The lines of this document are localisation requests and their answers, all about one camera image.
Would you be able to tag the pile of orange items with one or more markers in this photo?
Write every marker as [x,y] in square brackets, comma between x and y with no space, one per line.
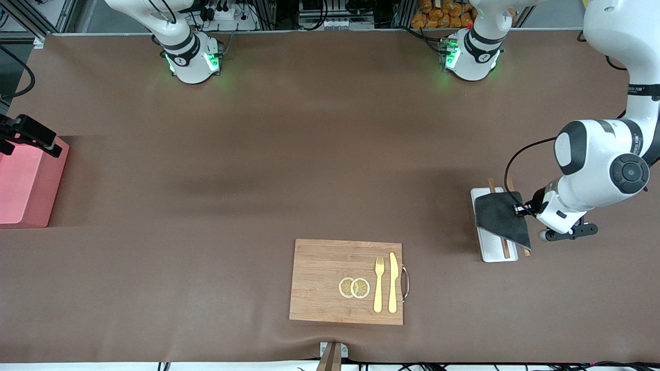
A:
[438,15]

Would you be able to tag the lemon slice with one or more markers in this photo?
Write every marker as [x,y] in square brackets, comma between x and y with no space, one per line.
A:
[360,288]
[344,287]

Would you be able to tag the yellow plastic knife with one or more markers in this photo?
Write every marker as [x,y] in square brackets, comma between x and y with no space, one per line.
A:
[393,283]

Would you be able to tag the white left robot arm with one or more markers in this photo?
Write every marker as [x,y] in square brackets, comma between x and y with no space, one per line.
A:
[598,154]

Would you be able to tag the dark grey cloth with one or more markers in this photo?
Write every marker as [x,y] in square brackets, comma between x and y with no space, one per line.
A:
[500,219]

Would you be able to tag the pink box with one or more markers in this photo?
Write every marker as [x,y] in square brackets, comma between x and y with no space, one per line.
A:
[20,190]

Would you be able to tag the white power strip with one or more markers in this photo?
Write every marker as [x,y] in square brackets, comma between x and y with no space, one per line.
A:
[227,14]

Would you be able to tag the bamboo cutting board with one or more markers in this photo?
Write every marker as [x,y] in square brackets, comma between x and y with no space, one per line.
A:
[325,278]

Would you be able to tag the metal bracket at table edge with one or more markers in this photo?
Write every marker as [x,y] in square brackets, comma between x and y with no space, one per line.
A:
[344,351]

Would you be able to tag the yellow plastic fork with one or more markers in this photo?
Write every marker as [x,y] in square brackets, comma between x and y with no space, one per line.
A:
[379,293]

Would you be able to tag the aluminium frame post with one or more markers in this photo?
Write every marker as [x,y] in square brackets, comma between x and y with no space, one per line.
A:
[41,20]

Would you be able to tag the white rectangular tray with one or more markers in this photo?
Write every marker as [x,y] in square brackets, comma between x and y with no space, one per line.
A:
[492,252]

